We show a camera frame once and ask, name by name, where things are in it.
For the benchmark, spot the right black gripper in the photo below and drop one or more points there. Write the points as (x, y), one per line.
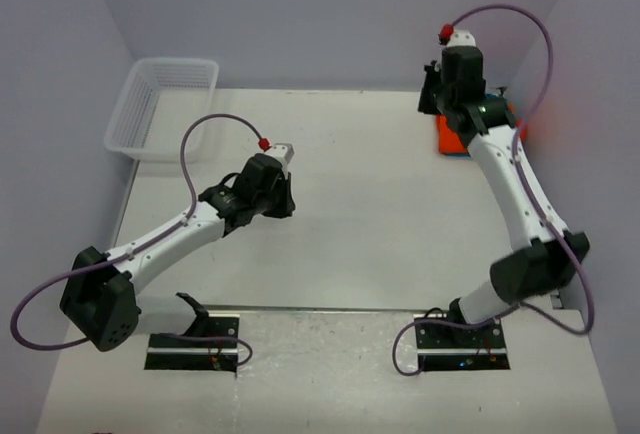
(427, 105)

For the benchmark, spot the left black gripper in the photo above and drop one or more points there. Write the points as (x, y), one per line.
(287, 205)

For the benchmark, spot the orange t shirt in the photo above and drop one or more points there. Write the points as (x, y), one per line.
(450, 145)

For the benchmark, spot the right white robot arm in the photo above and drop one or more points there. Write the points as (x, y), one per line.
(545, 252)

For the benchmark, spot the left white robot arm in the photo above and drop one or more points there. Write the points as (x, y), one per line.
(100, 297)

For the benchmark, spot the blue folded t shirt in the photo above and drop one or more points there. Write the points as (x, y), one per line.
(494, 112)

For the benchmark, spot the white plastic basket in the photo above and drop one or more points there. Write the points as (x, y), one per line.
(161, 98)

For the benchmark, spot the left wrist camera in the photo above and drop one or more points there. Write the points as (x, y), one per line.
(282, 152)

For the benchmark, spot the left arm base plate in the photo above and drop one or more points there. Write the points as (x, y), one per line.
(169, 354)

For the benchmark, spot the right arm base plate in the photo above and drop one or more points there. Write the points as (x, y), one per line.
(443, 349)

